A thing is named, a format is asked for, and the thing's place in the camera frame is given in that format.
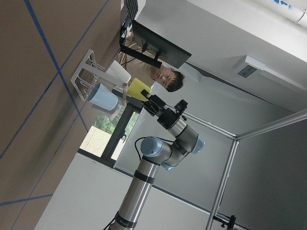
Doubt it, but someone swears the seated person beige shirt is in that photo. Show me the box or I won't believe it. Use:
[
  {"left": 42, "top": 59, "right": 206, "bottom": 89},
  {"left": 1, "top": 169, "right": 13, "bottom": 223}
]
[{"left": 118, "top": 35, "right": 186, "bottom": 93}]

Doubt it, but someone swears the white wire cup rack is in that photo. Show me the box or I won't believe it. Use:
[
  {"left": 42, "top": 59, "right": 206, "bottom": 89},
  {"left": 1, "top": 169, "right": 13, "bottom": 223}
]
[{"left": 71, "top": 49, "right": 125, "bottom": 101}]

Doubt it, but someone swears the light blue plastic cup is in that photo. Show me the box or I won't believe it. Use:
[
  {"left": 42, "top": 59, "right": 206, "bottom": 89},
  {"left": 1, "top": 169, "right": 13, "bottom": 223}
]
[{"left": 88, "top": 83, "right": 118, "bottom": 111}]

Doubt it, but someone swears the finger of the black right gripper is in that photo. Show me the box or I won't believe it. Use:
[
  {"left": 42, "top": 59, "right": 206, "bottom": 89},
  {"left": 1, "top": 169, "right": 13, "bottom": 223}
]
[{"left": 141, "top": 89, "right": 149, "bottom": 99}]

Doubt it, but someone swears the black keyboard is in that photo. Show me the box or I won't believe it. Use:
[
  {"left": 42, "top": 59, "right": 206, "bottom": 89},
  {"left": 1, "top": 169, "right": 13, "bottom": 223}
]
[{"left": 124, "top": 0, "right": 139, "bottom": 20}]

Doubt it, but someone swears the pale green plastic cup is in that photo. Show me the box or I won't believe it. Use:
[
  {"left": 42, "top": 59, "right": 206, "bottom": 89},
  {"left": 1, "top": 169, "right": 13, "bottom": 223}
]
[{"left": 106, "top": 60, "right": 131, "bottom": 86}]

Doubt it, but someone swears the yellow plastic cup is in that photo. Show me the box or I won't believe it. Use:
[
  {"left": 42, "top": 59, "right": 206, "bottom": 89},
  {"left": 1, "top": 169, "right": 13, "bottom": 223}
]
[{"left": 127, "top": 78, "right": 152, "bottom": 102}]

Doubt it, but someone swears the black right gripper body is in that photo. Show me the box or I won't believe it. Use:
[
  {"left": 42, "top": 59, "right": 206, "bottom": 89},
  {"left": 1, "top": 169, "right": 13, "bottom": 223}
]
[{"left": 142, "top": 94, "right": 182, "bottom": 129}]

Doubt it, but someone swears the black monitor on stand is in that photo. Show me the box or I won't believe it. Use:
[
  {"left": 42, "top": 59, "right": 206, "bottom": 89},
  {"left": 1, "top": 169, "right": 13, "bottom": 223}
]
[{"left": 119, "top": 20, "right": 191, "bottom": 69}]

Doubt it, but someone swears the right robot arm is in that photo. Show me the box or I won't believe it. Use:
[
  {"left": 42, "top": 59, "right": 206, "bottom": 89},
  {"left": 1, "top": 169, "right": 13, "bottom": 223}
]
[{"left": 105, "top": 89, "right": 205, "bottom": 230}]

